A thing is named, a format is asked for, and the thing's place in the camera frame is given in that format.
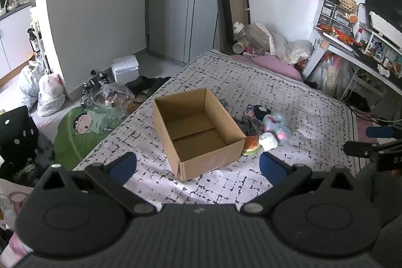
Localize paper cup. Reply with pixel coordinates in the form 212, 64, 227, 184
232, 41, 247, 54

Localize clear plastic bag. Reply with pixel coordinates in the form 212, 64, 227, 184
86, 83, 134, 118

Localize black stitched plush patch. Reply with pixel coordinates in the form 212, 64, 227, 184
254, 105, 271, 122

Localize flat cardboard panel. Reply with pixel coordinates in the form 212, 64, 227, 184
217, 0, 251, 55

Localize grey door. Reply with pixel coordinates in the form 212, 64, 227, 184
146, 0, 219, 64

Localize white square box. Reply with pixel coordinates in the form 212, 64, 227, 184
112, 55, 139, 84

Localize dark grey cloth piece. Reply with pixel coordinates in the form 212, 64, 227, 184
234, 115, 262, 137

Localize green cartoon cushion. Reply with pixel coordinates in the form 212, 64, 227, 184
54, 107, 123, 170

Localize small grey felt toy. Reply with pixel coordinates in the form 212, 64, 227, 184
219, 99, 230, 112

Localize white crumpled pillow bag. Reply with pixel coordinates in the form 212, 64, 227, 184
271, 32, 312, 65

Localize blue tissue pack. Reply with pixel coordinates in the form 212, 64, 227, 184
243, 105, 258, 118

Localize pink pillow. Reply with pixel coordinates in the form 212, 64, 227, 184
232, 55, 303, 81

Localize white red plastic bag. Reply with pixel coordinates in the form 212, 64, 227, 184
37, 73, 65, 117

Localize grey blue plush toy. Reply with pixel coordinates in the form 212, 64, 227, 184
263, 113, 292, 145

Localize clear plastic bottle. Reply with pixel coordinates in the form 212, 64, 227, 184
233, 22, 264, 54

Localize white keyboard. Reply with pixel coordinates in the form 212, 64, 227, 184
369, 11, 402, 47

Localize black polka dot chair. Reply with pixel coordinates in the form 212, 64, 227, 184
0, 106, 55, 187

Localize white crumpled tissue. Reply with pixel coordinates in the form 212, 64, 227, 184
258, 132, 279, 152

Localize black computer monitor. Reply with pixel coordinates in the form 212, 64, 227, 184
365, 0, 402, 31

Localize patterned white bed cover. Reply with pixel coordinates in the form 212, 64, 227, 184
77, 52, 363, 207

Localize black spray bottle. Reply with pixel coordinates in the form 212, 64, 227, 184
27, 28, 40, 53

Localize white desk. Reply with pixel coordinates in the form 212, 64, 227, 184
302, 0, 402, 105

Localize open cardboard box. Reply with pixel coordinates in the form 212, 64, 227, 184
153, 88, 246, 182

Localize hamburger plush toy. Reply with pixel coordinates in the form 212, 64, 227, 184
242, 136, 261, 156

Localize white drawer organizer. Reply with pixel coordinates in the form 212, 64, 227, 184
313, 0, 355, 36

